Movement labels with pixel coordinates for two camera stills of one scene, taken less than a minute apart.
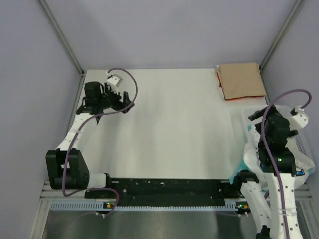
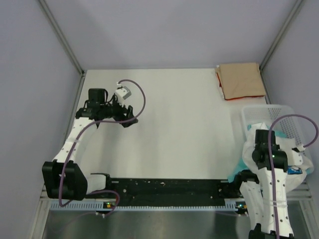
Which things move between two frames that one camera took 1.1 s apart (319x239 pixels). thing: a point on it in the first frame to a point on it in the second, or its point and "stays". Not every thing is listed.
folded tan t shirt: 241,79 stays
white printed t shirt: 304,165 stays
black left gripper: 118,104 to 122,110
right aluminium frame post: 294,14 stays
